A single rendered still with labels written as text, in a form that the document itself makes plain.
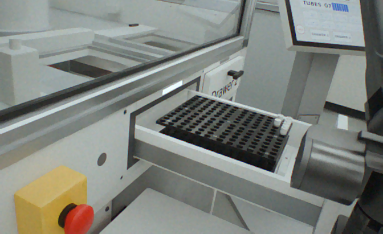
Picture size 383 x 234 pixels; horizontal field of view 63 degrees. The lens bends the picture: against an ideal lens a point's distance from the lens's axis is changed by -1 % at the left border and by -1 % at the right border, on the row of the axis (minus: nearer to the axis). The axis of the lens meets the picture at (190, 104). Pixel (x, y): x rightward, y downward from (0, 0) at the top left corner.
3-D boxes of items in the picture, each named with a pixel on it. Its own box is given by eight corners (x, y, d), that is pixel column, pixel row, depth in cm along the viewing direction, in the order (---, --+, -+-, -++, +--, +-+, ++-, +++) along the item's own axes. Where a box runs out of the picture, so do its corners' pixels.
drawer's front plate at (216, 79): (237, 87, 108) (244, 56, 103) (204, 115, 83) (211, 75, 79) (233, 86, 108) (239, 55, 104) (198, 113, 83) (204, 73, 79)
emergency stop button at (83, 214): (97, 227, 38) (98, 201, 37) (73, 249, 35) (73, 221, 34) (78, 217, 40) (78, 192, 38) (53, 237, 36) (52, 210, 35)
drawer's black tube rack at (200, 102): (285, 149, 67) (293, 122, 65) (267, 193, 52) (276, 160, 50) (192, 119, 75) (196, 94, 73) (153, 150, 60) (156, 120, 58)
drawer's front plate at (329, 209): (331, 160, 69) (347, 115, 65) (322, 250, 45) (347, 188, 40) (324, 157, 70) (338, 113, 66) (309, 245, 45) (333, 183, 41)
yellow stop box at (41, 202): (92, 221, 41) (92, 176, 39) (48, 260, 35) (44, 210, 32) (63, 206, 43) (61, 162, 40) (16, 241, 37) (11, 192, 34)
